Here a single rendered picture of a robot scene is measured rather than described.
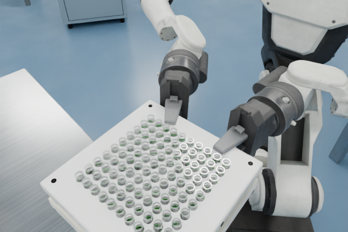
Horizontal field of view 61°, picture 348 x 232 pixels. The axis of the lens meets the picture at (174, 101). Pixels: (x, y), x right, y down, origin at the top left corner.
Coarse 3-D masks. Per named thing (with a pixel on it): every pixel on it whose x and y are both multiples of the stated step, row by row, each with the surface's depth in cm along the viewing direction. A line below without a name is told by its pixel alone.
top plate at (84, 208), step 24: (96, 144) 49; (72, 168) 46; (96, 168) 46; (168, 168) 46; (240, 168) 46; (48, 192) 43; (72, 192) 43; (144, 192) 43; (168, 192) 43; (216, 192) 43; (240, 192) 43; (72, 216) 40; (96, 216) 40; (192, 216) 40; (216, 216) 40
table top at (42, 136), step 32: (0, 96) 87; (32, 96) 87; (0, 128) 78; (32, 128) 78; (64, 128) 78; (0, 160) 70; (32, 160) 70; (64, 160) 70; (0, 192) 64; (32, 192) 64; (0, 224) 58; (32, 224) 58; (64, 224) 58
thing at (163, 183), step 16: (160, 128) 51; (128, 144) 49; (144, 144) 49; (160, 144) 50; (176, 144) 48; (112, 160) 47; (128, 160) 46; (144, 160) 46; (160, 160) 47; (176, 160) 47; (208, 160) 46; (96, 176) 44; (112, 176) 44; (128, 176) 44; (112, 192) 42; (128, 192) 43; (160, 192) 42; (176, 192) 42; (192, 192) 42; (128, 208) 41; (160, 208) 40; (176, 208) 40; (160, 224) 40
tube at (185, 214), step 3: (183, 210) 40; (186, 210) 40; (189, 210) 40; (180, 213) 40; (183, 213) 41; (186, 213) 41; (189, 213) 39; (180, 216) 40; (183, 216) 39; (186, 216) 39; (189, 216) 40; (183, 219) 40; (186, 219) 40
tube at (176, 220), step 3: (174, 219) 39; (177, 219) 39; (180, 219) 39; (174, 222) 40; (177, 222) 40; (180, 222) 39; (174, 225) 38; (177, 225) 40; (180, 225) 38; (174, 228) 38; (177, 228) 38; (180, 228) 39
